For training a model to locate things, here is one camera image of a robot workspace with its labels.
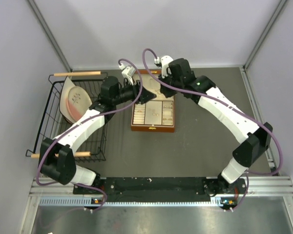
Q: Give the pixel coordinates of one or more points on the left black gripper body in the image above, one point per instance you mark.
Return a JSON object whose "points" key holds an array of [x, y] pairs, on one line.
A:
{"points": [[130, 93]]}

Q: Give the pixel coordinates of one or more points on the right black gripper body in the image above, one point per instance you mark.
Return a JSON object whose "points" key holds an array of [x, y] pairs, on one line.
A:
{"points": [[169, 91]]}

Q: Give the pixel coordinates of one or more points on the brown jewelry box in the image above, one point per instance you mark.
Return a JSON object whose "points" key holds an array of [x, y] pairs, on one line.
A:
{"points": [[157, 115]]}

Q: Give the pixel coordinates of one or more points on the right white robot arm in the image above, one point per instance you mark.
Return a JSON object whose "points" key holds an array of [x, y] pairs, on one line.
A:
{"points": [[253, 140]]}

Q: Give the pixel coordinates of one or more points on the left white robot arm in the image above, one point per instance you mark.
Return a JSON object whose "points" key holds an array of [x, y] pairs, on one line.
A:
{"points": [[57, 155]]}

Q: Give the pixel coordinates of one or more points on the pink floral round plate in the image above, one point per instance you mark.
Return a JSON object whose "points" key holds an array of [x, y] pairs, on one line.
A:
{"points": [[77, 102]]}

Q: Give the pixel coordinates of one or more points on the cream square plate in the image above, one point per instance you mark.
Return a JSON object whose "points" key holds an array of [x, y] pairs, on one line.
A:
{"points": [[67, 86]]}

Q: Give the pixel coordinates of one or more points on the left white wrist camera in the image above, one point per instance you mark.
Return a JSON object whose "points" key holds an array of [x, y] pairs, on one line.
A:
{"points": [[127, 72]]}

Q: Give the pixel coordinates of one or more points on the black wire basket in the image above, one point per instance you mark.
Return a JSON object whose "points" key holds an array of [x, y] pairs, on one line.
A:
{"points": [[53, 123]]}

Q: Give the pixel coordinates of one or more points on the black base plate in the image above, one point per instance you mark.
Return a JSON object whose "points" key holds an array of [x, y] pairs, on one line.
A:
{"points": [[167, 189]]}

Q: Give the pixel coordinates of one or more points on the aluminium frame rail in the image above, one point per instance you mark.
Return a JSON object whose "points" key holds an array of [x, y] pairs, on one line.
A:
{"points": [[258, 186]]}

